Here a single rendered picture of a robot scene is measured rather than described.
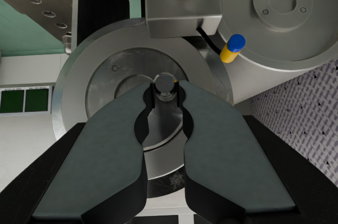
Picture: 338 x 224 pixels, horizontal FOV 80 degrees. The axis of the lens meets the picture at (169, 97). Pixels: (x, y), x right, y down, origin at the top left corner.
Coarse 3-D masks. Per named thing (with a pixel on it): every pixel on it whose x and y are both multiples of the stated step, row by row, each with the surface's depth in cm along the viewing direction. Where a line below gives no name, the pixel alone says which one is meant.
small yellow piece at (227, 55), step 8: (200, 32) 14; (208, 40) 14; (232, 40) 11; (240, 40) 11; (216, 48) 13; (224, 48) 11; (232, 48) 11; (240, 48) 11; (224, 56) 12; (232, 56) 11
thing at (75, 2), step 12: (84, 0) 20; (96, 0) 24; (108, 0) 29; (120, 0) 36; (72, 12) 19; (84, 12) 20; (96, 12) 24; (108, 12) 28; (120, 12) 36; (84, 24) 20; (96, 24) 23; (108, 24) 28
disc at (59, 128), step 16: (96, 32) 17; (80, 48) 17; (208, 48) 17; (64, 64) 17; (208, 64) 17; (64, 80) 17; (224, 80) 16; (224, 96) 16; (64, 128) 16; (176, 176) 15; (160, 192) 15
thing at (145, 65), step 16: (144, 48) 15; (112, 64) 15; (128, 64) 15; (144, 64) 15; (160, 64) 15; (176, 64) 15; (96, 80) 15; (112, 80) 15; (128, 80) 15; (144, 80) 15; (96, 96) 14; (112, 96) 14; (176, 96) 14; (160, 112) 14; (176, 112) 14; (160, 128) 14; (176, 128) 14; (144, 144) 14; (160, 144) 14
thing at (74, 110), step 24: (96, 48) 16; (120, 48) 16; (168, 48) 15; (192, 48) 15; (72, 72) 15; (192, 72) 15; (72, 96) 15; (72, 120) 15; (168, 144) 14; (168, 168) 14
